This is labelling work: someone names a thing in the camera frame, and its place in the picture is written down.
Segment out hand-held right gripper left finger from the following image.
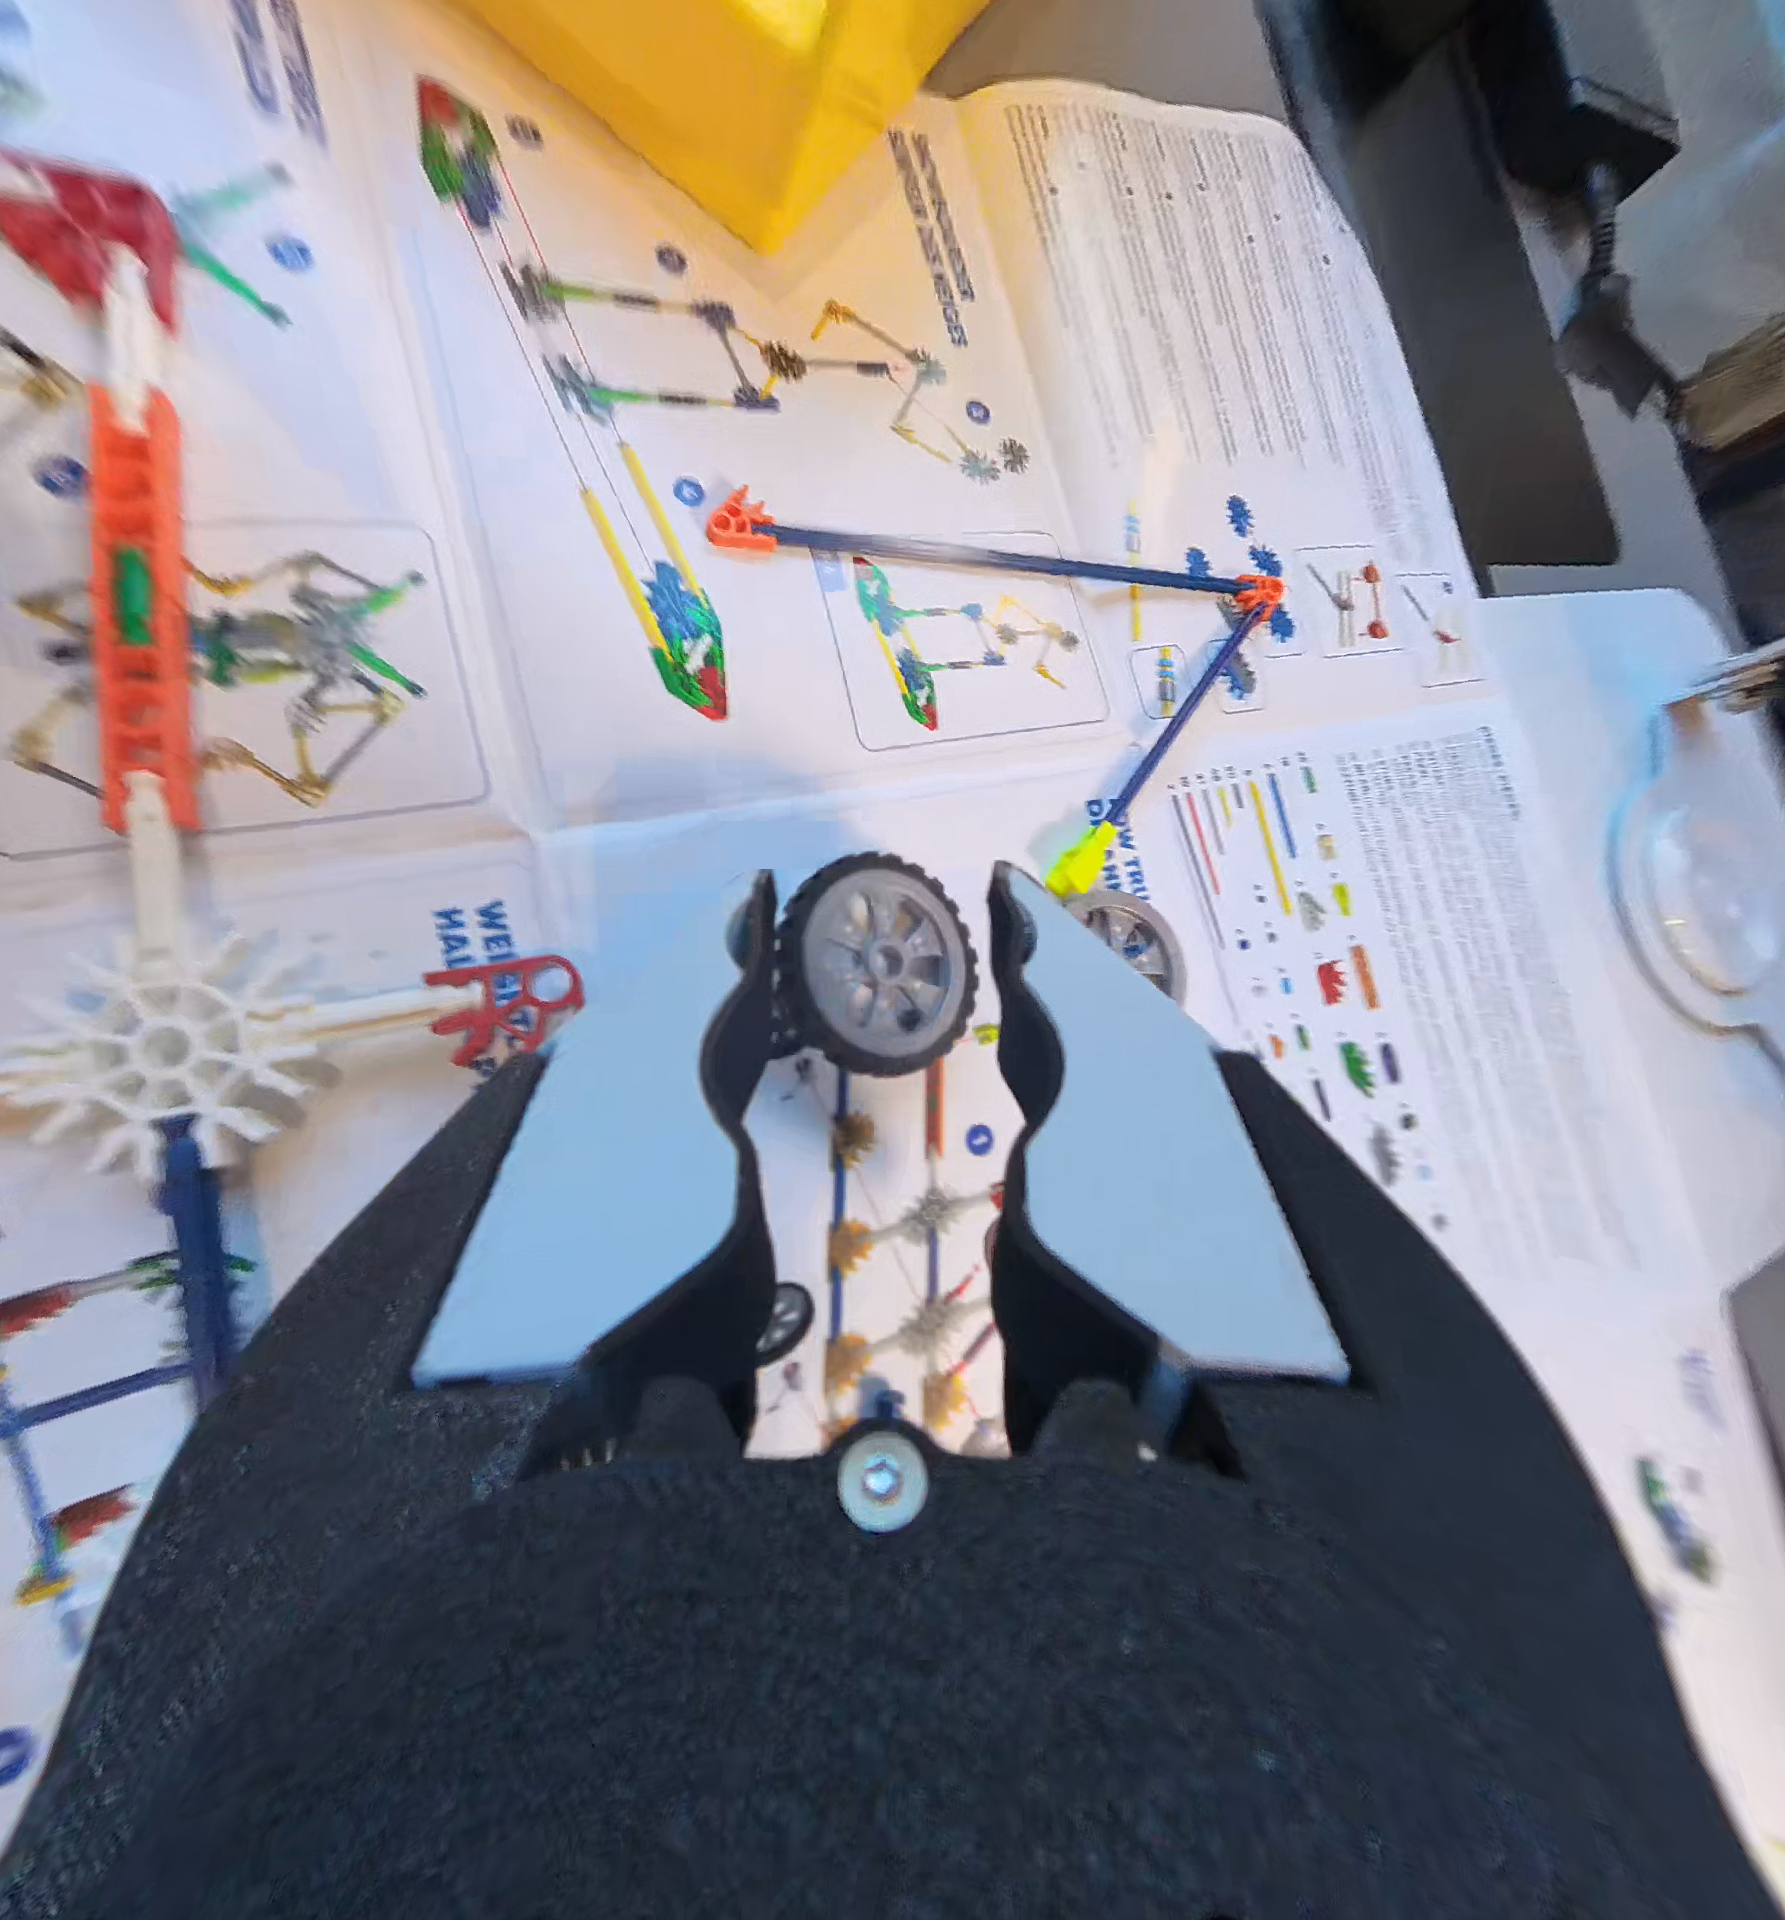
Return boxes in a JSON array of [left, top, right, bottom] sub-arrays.
[[417, 873, 775, 1458]]

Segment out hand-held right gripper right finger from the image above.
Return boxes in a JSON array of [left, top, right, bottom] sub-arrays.
[[982, 864, 1350, 1458]]

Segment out black rubber tyre ring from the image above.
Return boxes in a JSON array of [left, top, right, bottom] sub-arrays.
[[773, 849, 982, 1082]]

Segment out grey plastic spoked wheel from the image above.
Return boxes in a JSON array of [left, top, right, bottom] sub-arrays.
[[1070, 892, 1191, 1007], [798, 887, 959, 1047]]

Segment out yellow plastic parts bin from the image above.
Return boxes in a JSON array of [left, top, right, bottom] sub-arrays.
[[443, 0, 993, 260]]

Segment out grey desk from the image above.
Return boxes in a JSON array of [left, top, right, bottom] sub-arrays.
[[922, 0, 1785, 1920]]

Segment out parts list instruction sheet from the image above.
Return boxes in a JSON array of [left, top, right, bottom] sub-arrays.
[[1148, 722, 1647, 1293]]

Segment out large fold-out instruction sheet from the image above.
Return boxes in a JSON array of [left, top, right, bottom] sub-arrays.
[[0, 0, 1785, 1920]]

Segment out white document stand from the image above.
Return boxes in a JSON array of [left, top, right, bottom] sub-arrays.
[[1480, 588, 1785, 1265]]

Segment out blue rods with small connectors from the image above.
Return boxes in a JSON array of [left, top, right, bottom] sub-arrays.
[[700, 480, 1287, 900]]

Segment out colourful rod and connector model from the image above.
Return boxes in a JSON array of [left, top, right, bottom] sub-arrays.
[[0, 148, 588, 1623]]

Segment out black power brick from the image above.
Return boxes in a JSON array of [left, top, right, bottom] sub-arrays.
[[1520, 0, 1683, 198]]

